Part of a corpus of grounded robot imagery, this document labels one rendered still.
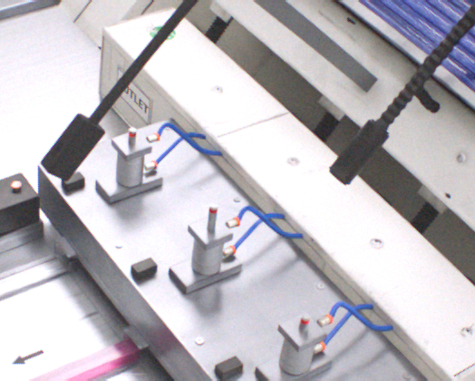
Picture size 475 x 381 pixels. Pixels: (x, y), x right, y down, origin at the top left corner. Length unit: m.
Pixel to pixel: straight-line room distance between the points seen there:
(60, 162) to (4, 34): 0.45
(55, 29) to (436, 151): 0.49
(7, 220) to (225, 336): 0.22
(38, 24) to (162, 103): 0.26
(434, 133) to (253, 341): 0.22
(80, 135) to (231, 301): 0.17
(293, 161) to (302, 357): 0.21
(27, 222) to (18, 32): 0.32
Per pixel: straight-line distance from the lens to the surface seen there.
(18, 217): 0.91
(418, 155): 0.87
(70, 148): 0.74
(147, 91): 1.00
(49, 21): 1.20
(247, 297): 0.82
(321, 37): 0.83
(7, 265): 0.91
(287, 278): 0.84
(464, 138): 0.86
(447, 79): 0.84
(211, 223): 0.79
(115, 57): 1.04
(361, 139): 0.72
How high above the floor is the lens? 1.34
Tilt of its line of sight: 9 degrees down
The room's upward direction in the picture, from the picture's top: 40 degrees clockwise
